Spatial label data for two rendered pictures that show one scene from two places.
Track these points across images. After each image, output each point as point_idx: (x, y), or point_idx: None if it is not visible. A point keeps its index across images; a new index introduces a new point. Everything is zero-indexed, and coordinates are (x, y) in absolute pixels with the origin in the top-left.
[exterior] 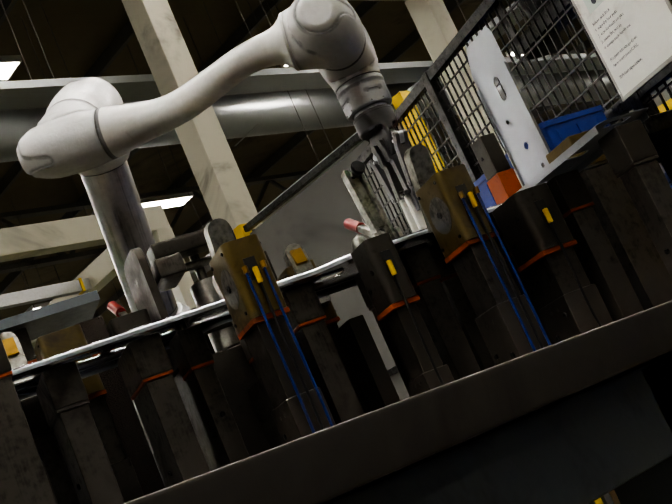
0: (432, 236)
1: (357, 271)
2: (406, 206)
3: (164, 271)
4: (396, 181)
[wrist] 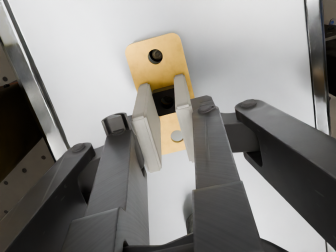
0: (214, 93)
1: (158, 237)
2: (159, 148)
3: None
4: (142, 197)
